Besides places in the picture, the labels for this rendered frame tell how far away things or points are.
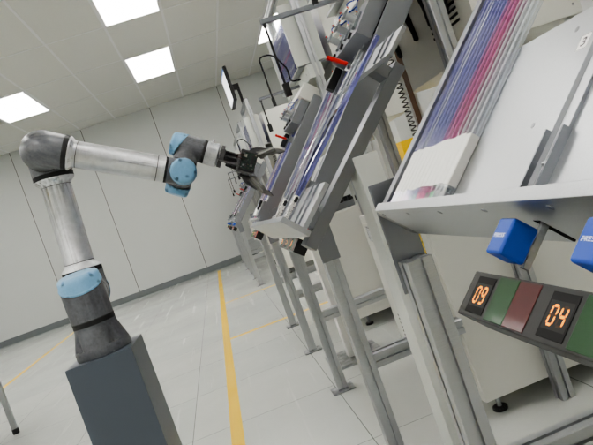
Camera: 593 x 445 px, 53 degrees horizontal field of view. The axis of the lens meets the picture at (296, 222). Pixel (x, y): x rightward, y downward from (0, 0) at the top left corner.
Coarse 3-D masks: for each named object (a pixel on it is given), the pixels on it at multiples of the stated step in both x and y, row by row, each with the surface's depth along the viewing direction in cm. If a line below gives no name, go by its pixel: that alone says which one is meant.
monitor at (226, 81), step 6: (222, 66) 627; (222, 72) 638; (222, 78) 658; (228, 78) 628; (222, 84) 683; (228, 84) 628; (234, 84) 654; (228, 90) 649; (234, 90) 659; (240, 90) 657; (228, 96) 673; (234, 96) 629; (240, 96) 657; (234, 102) 642; (234, 108) 674
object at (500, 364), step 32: (448, 256) 163; (480, 256) 164; (544, 256) 167; (384, 288) 231; (448, 288) 163; (576, 288) 168; (480, 352) 164; (512, 352) 166; (480, 384) 164; (512, 384) 166
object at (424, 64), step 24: (456, 0) 170; (552, 0) 167; (576, 0) 168; (456, 24) 175; (552, 24) 173; (408, 48) 213; (432, 48) 195; (408, 72) 221; (432, 72) 201; (408, 96) 232
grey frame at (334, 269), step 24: (432, 0) 158; (432, 24) 161; (384, 120) 233; (384, 144) 235; (336, 264) 155; (312, 288) 229; (336, 288) 155; (312, 312) 229; (360, 336) 156; (336, 360) 230; (360, 360) 156; (552, 360) 163; (336, 384) 230; (552, 384) 166; (384, 408) 157; (384, 432) 157
